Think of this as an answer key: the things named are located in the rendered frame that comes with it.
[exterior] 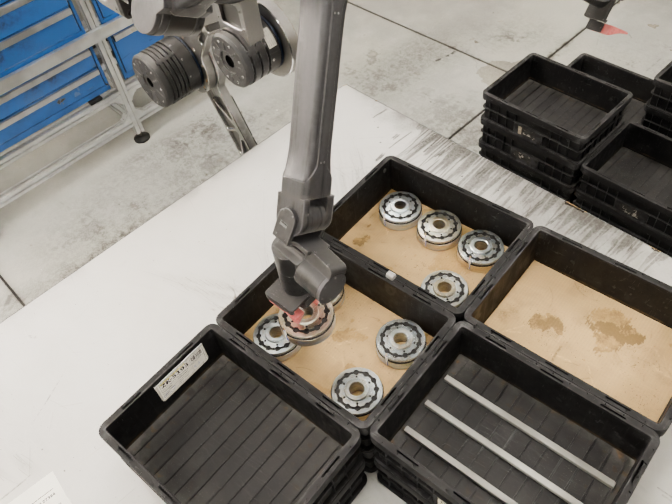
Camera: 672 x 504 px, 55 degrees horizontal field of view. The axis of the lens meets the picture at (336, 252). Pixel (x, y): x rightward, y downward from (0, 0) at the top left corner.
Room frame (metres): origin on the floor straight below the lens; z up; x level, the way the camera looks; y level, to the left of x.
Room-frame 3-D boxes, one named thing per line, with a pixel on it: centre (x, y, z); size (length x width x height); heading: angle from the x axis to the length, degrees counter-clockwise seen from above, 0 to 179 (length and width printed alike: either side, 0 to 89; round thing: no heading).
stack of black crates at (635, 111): (1.95, -1.14, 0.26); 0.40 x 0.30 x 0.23; 37
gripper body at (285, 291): (0.67, 0.07, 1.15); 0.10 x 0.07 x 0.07; 132
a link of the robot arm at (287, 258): (0.66, 0.07, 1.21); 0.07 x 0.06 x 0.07; 36
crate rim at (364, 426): (0.72, 0.03, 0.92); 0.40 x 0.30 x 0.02; 43
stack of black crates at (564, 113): (1.70, -0.82, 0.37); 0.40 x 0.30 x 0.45; 37
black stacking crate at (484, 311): (0.63, -0.46, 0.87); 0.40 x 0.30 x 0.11; 43
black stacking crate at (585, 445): (0.43, -0.24, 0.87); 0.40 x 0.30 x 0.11; 43
